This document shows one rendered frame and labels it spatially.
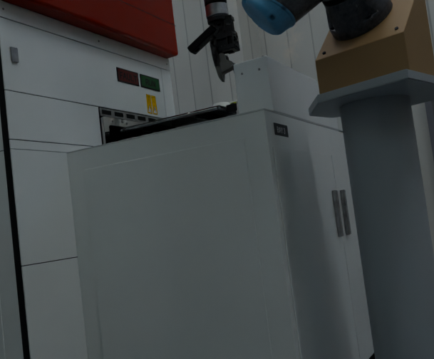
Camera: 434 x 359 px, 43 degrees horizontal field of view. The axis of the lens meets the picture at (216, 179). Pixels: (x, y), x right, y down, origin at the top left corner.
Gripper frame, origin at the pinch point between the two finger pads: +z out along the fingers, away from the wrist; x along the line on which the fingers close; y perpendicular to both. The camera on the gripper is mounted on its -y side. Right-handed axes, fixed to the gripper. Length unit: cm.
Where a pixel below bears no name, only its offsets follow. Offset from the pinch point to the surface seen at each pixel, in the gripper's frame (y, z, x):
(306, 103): 29.6, 16.6, -18.5
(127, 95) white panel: -31.8, 0.4, -6.7
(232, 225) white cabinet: 12, 47, -49
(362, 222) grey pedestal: 42, 50, -48
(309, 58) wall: 5, -48, 206
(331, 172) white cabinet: 31.9, 36.9, -6.6
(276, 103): 25, 19, -41
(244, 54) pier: -40, -60, 206
